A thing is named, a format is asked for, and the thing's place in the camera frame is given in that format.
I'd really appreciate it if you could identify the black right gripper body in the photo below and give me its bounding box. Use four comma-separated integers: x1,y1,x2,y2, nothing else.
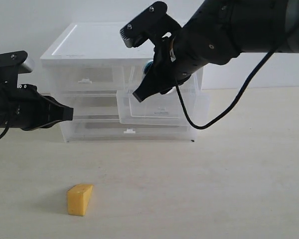
152,34,204,85

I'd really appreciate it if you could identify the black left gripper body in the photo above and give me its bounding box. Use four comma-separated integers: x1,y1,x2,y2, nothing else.
4,84,48,131

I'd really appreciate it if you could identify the blue white glue stick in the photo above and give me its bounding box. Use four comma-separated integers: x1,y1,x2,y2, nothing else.
143,60,153,75

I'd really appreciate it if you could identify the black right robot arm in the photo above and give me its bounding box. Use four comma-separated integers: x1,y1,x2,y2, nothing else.
131,0,299,102

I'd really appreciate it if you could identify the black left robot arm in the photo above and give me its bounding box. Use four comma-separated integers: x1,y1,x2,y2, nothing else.
0,84,74,131

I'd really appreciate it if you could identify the clear bottom wide drawer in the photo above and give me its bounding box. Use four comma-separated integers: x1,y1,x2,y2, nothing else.
60,120,198,142

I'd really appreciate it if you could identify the clear wide drawer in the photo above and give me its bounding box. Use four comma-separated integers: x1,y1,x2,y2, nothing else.
60,120,198,142
53,94,119,118

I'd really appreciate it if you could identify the clear middle wide drawer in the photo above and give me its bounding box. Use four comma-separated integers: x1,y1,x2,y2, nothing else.
53,94,119,118

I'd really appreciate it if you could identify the white plastic drawer cabinet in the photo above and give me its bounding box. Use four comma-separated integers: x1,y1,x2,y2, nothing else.
40,21,207,143

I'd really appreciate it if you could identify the yellow cheese wedge block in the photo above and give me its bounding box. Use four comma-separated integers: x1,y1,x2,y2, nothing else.
67,184,94,216

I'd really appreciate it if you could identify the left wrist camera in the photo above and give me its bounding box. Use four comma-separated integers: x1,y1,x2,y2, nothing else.
0,50,35,88

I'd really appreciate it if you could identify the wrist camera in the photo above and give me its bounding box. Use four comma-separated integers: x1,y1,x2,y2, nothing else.
120,1,181,48
0,50,35,88

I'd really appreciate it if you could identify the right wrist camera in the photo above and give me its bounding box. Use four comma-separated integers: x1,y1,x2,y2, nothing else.
120,1,181,48

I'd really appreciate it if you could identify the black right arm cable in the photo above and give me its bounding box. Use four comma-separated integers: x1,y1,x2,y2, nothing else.
175,14,299,130

